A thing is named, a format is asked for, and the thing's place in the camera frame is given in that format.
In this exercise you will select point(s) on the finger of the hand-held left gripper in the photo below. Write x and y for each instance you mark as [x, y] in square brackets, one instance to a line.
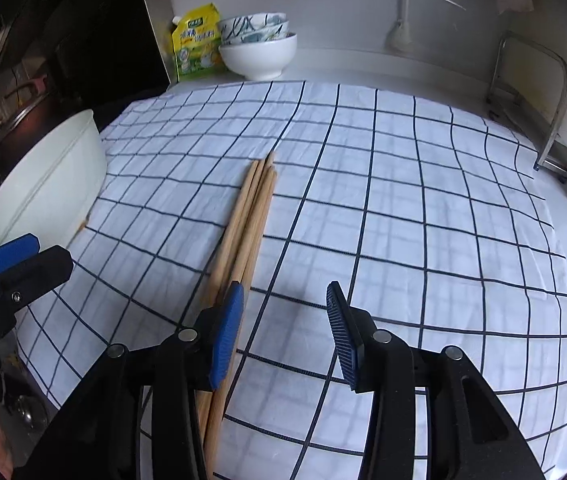
[5, 255]
[38, 270]

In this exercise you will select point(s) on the plain white bowl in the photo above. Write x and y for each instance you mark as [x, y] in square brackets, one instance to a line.
[258, 57]

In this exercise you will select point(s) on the blue patterned bowl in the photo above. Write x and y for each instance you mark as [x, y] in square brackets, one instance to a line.
[253, 27]

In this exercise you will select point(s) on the large white basin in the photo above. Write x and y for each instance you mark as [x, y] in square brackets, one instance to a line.
[48, 180]

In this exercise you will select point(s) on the pile of wooden chopsticks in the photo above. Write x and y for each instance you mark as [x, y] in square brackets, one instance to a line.
[248, 220]

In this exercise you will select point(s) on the black range hood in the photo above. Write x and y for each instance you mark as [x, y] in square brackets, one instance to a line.
[48, 15]

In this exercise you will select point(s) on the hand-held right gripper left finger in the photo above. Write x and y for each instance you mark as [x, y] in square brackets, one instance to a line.
[226, 335]

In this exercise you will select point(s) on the yellow seasoning pouch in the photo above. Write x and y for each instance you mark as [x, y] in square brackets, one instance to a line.
[197, 45]

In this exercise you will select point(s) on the metal board rack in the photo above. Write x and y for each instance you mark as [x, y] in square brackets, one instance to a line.
[558, 110]

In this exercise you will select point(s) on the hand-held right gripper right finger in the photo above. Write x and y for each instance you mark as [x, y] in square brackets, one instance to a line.
[343, 340]

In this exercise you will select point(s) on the dark wok with lid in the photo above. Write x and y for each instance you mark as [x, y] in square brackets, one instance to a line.
[18, 120]

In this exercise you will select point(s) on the white wall pipe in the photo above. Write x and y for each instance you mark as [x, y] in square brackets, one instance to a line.
[402, 5]

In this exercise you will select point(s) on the white checked cloth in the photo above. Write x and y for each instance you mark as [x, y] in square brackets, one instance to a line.
[388, 240]

